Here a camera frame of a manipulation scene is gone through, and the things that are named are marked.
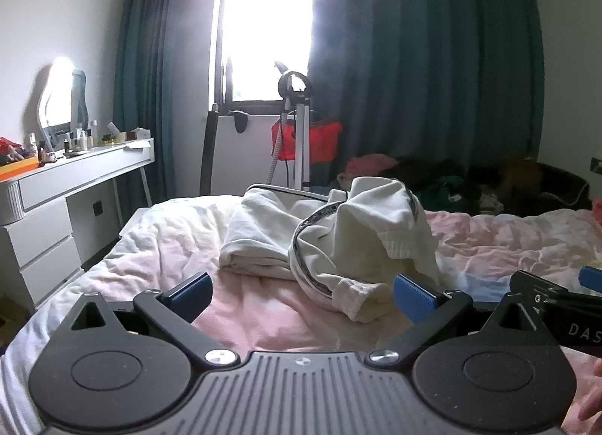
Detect white dressing table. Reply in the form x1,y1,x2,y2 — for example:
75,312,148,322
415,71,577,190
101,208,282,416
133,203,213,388
0,136,156,316

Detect narrow teal curtain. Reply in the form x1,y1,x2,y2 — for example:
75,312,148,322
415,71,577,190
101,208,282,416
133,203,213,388
112,0,227,229

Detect green clothing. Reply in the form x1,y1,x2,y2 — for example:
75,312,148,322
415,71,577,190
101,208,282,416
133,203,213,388
414,175,471,214

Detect garment steamer on pole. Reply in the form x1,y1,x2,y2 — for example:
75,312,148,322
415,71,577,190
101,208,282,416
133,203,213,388
266,60,315,192

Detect bright window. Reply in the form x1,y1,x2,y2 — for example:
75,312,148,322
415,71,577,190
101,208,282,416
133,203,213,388
214,0,316,106

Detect red bag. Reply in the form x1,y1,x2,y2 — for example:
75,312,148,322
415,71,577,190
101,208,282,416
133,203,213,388
270,119,343,164

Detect black upright frame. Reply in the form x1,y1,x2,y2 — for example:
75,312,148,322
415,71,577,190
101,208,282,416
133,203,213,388
200,103,221,197

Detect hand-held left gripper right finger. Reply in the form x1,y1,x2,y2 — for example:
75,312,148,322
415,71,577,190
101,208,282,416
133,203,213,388
369,274,546,368

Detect person's right hand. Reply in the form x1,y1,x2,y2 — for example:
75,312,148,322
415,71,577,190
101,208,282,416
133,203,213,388
562,359,602,435

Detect pink clothing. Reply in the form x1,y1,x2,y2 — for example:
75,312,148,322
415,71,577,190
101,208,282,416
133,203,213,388
337,154,400,187

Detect white garment with striped trim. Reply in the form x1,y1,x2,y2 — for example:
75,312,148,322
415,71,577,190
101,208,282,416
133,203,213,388
220,176,442,324

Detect pink white bed blanket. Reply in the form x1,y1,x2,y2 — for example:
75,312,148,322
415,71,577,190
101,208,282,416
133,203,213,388
0,194,602,435

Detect wide teal curtain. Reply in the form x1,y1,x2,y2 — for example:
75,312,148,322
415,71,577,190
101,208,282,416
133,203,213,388
308,0,541,191

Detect orange tray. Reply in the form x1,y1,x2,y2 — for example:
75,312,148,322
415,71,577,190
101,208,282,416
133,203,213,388
0,155,39,183

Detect black couch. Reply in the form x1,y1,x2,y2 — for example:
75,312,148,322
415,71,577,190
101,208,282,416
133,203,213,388
475,161,594,216

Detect lit vanity mirror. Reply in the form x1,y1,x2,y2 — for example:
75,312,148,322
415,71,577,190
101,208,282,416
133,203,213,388
36,58,90,150

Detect row of cosmetic bottles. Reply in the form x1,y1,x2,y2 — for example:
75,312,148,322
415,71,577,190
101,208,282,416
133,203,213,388
26,119,130,164

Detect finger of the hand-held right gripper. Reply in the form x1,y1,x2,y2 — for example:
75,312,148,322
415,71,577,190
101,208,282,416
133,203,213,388
579,266,602,294
510,269,602,311

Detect black steamer head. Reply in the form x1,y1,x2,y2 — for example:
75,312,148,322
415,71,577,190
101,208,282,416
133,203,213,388
228,110,251,135

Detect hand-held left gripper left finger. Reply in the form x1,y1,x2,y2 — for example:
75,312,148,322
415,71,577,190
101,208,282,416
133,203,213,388
60,270,239,368

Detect brown clothing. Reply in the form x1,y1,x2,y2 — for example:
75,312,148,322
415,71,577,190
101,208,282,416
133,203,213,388
496,157,544,210

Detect dark clothing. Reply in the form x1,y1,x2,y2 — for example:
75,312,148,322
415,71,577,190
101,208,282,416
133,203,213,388
379,158,476,196

